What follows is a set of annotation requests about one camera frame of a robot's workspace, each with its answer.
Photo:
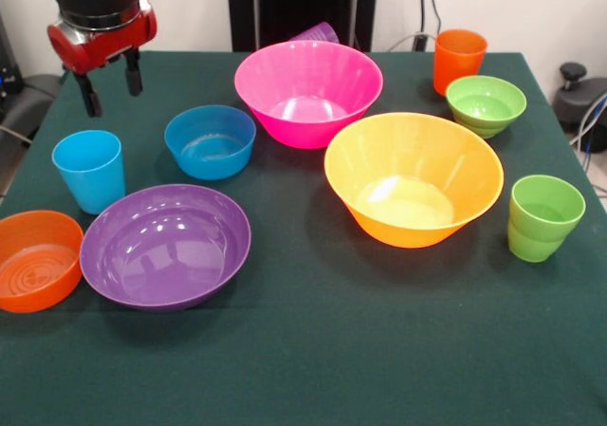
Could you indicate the yellow plastic bowl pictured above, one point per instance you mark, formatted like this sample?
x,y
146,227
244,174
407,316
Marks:
x,y
465,174

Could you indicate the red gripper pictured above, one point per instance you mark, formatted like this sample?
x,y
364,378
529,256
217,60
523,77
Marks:
x,y
109,46

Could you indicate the purple plastic bowl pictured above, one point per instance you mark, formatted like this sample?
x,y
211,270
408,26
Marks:
x,y
166,264

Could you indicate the dark green tablecloth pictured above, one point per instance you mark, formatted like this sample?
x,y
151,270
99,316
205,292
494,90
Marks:
x,y
332,350

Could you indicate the purple plastic cup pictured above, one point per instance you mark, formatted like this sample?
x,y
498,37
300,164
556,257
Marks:
x,y
318,33

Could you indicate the blue plastic cup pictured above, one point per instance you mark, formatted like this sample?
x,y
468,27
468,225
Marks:
x,y
95,184

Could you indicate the blue plastic bowl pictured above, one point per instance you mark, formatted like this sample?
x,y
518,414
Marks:
x,y
211,160

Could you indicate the green plastic bowl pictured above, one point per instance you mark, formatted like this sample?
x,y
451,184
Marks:
x,y
486,113

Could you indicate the orange plastic cup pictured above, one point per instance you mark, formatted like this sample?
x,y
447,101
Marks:
x,y
457,58

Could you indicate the pink plastic bowl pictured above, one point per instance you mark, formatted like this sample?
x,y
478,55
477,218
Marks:
x,y
341,75

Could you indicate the orange plastic bowl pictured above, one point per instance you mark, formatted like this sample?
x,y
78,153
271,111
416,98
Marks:
x,y
33,279

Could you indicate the dark equipment box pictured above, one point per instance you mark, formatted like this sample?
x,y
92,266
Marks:
x,y
7,79

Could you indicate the grey chair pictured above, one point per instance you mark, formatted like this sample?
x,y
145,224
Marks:
x,y
28,98

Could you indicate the green plastic cup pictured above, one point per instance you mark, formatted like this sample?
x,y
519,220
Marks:
x,y
540,241

